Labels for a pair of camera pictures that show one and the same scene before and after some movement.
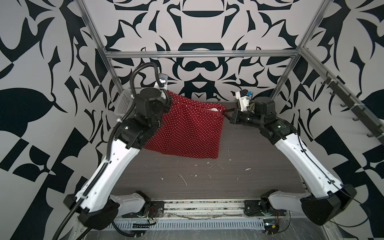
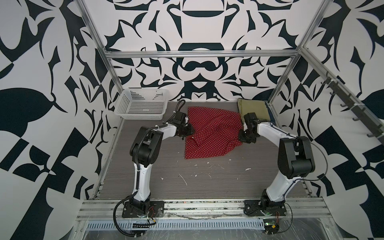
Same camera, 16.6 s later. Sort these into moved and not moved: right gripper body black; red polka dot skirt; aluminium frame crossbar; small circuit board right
Moved: red polka dot skirt; right gripper body black
Not moved: aluminium frame crossbar; small circuit board right
